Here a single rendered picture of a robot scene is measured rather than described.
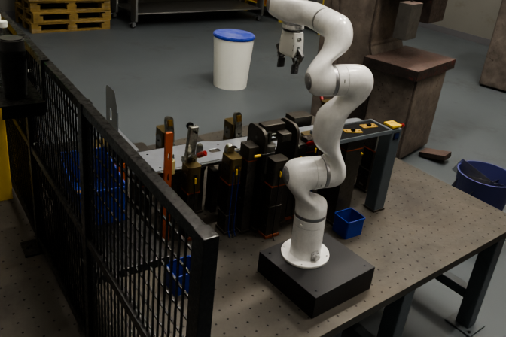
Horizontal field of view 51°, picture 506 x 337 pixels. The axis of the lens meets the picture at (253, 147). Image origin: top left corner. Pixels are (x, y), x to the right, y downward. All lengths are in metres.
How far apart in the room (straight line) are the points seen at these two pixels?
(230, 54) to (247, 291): 4.30
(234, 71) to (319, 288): 4.42
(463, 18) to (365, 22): 6.50
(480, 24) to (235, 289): 9.53
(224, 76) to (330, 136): 4.46
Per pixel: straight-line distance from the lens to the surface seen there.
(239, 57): 6.12
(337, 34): 1.71
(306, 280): 2.03
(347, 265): 2.13
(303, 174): 1.88
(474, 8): 11.18
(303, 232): 2.03
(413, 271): 2.39
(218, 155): 2.37
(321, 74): 1.67
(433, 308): 3.41
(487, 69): 8.05
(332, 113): 1.77
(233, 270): 2.18
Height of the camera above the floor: 2.04
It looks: 25 degrees down
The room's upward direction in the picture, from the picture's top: 6 degrees clockwise
